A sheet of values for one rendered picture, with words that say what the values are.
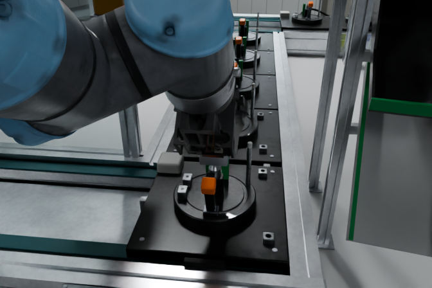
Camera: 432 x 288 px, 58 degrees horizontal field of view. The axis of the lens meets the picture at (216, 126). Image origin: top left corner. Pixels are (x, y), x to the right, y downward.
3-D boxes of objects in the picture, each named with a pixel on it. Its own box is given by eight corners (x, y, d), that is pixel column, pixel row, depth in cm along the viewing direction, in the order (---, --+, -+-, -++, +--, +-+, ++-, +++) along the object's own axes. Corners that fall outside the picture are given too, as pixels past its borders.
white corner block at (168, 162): (180, 182, 75) (179, 164, 73) (157, 180, 76) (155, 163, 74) (184, 168, 79) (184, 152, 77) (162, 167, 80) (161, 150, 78)
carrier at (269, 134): (281, 170, 79) (287, 115, 73) (164, 163, 81) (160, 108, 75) (278, 116, 100) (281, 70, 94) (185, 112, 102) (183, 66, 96)
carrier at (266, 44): (273, 56, 143) (276, 21, 137) (208, 54, 145) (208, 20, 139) (272, 38, 164) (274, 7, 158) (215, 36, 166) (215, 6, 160)
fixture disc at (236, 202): (254, 234, 60) (255, 224, 59) (165, 227, 62) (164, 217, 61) (256, 180, 72) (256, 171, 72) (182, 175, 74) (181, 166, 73)
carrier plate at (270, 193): (288, 272, 56) (289, 261, 55) (126, 258, 59) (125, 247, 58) (281, 175, 77) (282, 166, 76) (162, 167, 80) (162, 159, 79)
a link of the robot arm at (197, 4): (94, -30, 28) (205, -74, 28) (136, 49, 38) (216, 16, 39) (131, 59, 25) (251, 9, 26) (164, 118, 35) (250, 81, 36)
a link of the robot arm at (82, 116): (-78, 38, 24) (91, -30, 24) (10, 72, 35) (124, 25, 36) (-28, 156, 24) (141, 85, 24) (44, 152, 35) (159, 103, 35)
